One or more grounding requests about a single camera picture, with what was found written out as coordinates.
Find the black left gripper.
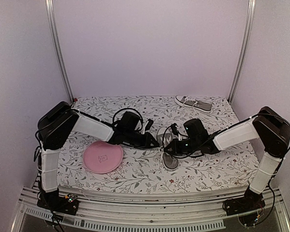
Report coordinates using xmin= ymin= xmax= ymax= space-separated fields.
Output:
xmin=125 ymin=130 xmax=160 ymax=149

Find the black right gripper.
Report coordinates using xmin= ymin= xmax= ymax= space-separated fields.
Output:
xmin=164 ymin=138 xmax=200 ymax=156

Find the grey sneaker with red sole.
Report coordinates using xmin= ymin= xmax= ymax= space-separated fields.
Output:
xmin=156 ymin=127 xmax=178 ymax=171

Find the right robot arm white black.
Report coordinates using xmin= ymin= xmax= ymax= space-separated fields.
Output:
xmin=162 ymin=106 xmax=290 ymax=216

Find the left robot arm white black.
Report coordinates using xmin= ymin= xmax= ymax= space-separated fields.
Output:
xmin=34 ymin=101 xmax=159 ymax=216

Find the pink plastic plate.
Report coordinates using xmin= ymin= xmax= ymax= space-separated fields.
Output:
xmin=83 ymin=141 xmax=123 ymax=174

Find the floral patterned table mat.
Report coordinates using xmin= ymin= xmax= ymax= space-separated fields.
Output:
xmin=40 ymin=96 xmax=264 ymax=196

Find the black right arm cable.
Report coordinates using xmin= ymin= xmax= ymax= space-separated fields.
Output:
xmin=159 ymin=125 xmax=203 ymax=160

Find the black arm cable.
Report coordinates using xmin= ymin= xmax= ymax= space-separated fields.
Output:
xmin=159 ymin=125 xmax=203 ymax=160
xmin=111 ymin=107 xmax=145 ymax=128

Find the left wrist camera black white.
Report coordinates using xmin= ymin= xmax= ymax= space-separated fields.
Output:
xmin=141 ymin=119 xmax=154 ymax=134

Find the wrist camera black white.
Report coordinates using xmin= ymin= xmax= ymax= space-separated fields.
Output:
xmin=141 ymin=119 xmax=154 ymax=134
xmin=170 ymin=123 xmax=182 ymax=141

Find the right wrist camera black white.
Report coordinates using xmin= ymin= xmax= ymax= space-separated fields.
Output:
xmin=170 ymin=123 xmax=182 ymax=141

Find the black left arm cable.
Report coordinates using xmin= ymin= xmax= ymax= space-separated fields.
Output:
xmin=111 ymin=107 xmax=145 ymax=128

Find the aluminium front rail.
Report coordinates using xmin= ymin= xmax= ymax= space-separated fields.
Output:
xmin=10 ymin=186 xmax=290 ymax=232

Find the right aluminium frame post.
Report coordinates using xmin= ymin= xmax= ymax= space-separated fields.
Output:
xmin=228 ymin=0 xmax=256 ymax=105

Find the aluminium frame post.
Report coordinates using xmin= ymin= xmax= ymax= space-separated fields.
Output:
xmin=45 ymin=0 xmax=74 ymax=103
xmin=228 ymin=0 xmax=256 ymax=105

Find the left aluminium frame post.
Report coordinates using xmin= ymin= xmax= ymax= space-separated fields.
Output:
xmin=45 ymin=0 xmax=74 ymax=103

